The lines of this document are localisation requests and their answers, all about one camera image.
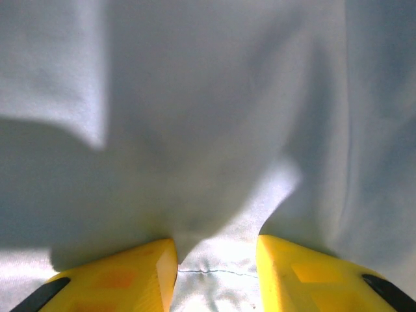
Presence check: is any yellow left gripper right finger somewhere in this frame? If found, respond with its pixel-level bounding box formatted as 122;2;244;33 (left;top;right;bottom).
255;234;416;312

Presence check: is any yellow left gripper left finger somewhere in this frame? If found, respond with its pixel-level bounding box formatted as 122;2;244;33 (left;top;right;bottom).
9;238;179;312

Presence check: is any light blue zip jacket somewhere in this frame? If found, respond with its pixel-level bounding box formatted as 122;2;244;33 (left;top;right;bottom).
0;0;416;312

